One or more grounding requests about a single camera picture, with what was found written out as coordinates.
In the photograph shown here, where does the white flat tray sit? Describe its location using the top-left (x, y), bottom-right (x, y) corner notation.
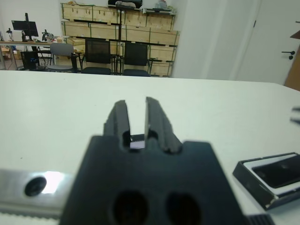
top-left (142, 7), bottom-right (177, 16)

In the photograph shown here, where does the black computer monitor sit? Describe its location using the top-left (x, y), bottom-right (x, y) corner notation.
top-left (11, 13), bottom-right (39, 42)

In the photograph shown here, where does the brown wooden board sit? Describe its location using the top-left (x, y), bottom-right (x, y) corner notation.
top-left (283, 30), bottom-right (300, 92)

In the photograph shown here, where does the black box with white lining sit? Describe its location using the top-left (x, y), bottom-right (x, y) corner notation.
top-left (232, 152), bottom-right (300, 211)

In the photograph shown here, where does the black metal pole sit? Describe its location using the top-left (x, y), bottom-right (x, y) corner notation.
top-left (118, 9), bottom-right (123, 75)

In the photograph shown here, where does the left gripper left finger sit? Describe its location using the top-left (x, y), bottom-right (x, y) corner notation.
top-left (104, 100), bottom-right (131, 152)

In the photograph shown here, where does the black computer tower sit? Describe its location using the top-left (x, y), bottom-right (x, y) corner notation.
top-left (20, 51), bottom-right (39, 70)

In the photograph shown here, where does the grey office chair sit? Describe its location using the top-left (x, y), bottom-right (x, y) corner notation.
top-left (46, 43), bottom-right (78, 73)

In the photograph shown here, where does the wooden desk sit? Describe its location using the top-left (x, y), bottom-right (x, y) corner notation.
top-left (0, 40), bottom-right (65, 71)

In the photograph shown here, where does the white door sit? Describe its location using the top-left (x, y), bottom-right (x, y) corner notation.
top-left (235, 0), bottom-right (300, 86)

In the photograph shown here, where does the black mesh chair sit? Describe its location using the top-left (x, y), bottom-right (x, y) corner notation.
top-left (81, 38), bottom-right (112, 75)
top-left (122, 43), bottom-right (151, 77)

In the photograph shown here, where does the small black desk device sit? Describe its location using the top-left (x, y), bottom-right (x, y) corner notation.
top-left (41, 29), bottom-right (55, 42)

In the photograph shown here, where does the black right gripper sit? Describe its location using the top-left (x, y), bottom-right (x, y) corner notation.
top-left (290, 105), bottom-right (300, 125)

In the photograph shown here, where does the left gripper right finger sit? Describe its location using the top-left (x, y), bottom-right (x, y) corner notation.
top-left (144, 96), bottom-right (183, 154)

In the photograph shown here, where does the black door handle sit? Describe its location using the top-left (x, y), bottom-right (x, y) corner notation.
top-left (282, 50), bottom-right (296, 60)

